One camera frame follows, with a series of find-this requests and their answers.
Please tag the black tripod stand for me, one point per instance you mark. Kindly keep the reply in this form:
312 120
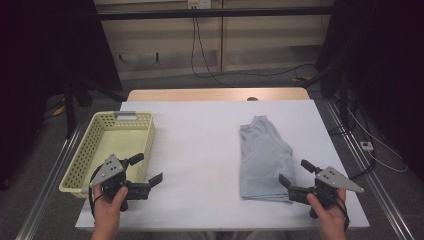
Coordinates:
75 96

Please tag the person's left hand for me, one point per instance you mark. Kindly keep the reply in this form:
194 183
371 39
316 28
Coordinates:
106 213

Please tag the pale yellow perforated basket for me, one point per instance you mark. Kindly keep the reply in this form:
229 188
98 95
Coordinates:
113 140

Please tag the white power strip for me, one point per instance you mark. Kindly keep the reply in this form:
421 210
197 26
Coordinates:
366 146

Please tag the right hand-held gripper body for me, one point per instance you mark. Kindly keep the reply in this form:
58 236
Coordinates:
333 178

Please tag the black curtain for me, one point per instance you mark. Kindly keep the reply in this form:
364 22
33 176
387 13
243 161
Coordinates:
390 66
43 50

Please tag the wooden table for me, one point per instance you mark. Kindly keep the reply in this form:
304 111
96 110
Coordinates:
200 94

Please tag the white wall socket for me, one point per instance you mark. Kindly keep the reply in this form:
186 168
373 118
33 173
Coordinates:
199 3

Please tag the black metal stand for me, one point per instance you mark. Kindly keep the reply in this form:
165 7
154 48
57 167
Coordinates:
343 100

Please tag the black crossbar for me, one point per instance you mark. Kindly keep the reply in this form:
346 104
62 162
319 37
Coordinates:
213 13

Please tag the aluminium frame rail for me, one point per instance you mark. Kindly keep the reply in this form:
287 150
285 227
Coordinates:
370 180
50 180

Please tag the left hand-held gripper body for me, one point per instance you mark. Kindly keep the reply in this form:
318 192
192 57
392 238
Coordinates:
110 168

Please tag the person's right hand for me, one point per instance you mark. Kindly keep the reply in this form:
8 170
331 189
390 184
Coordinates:
331 218

